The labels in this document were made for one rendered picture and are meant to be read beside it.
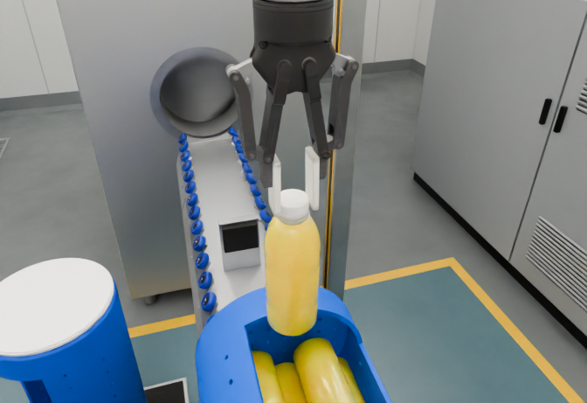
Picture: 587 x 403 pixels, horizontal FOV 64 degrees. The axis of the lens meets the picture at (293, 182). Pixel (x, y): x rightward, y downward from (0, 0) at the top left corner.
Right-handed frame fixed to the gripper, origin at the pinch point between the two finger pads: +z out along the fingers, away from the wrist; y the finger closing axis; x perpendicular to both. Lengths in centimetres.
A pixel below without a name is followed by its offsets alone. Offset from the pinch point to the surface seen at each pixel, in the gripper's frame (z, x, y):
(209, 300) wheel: 52, -36, 10
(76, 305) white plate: 46, -37, 37
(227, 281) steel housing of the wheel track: 57, -47, 4
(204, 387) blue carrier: 34.7, -1.8, 13.4
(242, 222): 42, -51, -1
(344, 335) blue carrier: 41.5, -10.4, -12.8
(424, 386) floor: 149, -60, -75
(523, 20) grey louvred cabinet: 21, -141, -151
